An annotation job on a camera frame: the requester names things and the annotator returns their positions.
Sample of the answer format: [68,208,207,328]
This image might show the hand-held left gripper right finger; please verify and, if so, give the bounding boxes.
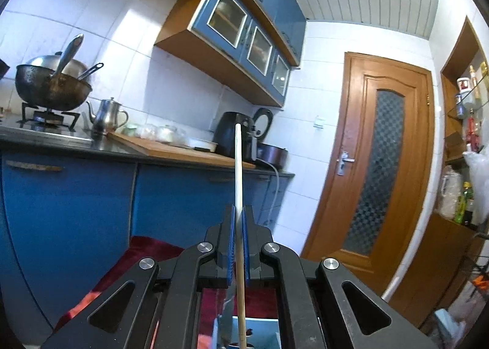
[241,204,440,349]

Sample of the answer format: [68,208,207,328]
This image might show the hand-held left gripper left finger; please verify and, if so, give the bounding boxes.
[40,204,237,349]

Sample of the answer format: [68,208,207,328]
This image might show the white blue utensil holder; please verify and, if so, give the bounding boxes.
[208,316,281,349]

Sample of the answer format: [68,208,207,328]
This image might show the red blanket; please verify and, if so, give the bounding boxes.
[55,234,283,334]

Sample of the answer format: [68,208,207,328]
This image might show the black rice cooker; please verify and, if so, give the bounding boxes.
[250,108,288,171]

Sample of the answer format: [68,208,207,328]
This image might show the white dish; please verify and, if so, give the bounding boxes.
[186,138,218,152]

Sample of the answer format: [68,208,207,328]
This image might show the black air fryer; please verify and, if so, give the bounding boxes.
[211,111,260,162]

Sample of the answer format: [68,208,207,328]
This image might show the wooden cutting board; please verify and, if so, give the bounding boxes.
[107,132,256,170]

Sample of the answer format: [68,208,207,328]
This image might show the clear food container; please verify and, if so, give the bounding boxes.
[132,123,188,143]

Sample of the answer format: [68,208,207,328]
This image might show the blue lower cabinets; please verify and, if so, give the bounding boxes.
[0,150,295,346]

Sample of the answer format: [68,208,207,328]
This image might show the wooden door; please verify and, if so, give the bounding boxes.
[300,52,436,296]

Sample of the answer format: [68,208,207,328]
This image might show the steel kettle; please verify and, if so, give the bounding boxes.
[86,97,129,136]

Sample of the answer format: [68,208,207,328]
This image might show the wooden shelf unit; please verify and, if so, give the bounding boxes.
[390,16,489,327]

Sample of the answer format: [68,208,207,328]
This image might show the clear plastic jug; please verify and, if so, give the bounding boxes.
[436,166,463,220]

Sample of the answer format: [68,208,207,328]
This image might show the green bottle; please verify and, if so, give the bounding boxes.
[454,181,474,224]

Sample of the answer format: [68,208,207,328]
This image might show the gas stove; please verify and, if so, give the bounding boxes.
[0,102,94,143]

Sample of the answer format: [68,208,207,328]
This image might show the black wok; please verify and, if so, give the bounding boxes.
[15,64,93,112]

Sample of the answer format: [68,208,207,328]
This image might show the white plastic bag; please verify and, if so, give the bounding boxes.
[462,145,489,225]

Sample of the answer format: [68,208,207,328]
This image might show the red bottle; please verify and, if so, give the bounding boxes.
[464,118,480,153]

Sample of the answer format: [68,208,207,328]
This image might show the steel ladle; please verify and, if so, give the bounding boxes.
[50,34,85,80]

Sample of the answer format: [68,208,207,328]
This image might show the steel pot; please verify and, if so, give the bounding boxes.
[26,53,89,76]

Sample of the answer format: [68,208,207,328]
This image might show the white power cable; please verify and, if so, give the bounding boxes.
[255,158,281,227]

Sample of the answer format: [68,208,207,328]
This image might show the steel door handle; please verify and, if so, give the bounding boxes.
[337,151,356,176]

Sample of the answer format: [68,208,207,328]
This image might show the blue glass-door wall cabinet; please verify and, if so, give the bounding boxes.
[154,0,300,107]

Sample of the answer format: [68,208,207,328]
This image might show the steel spatula handle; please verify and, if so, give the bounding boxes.
[76,62,105,81]

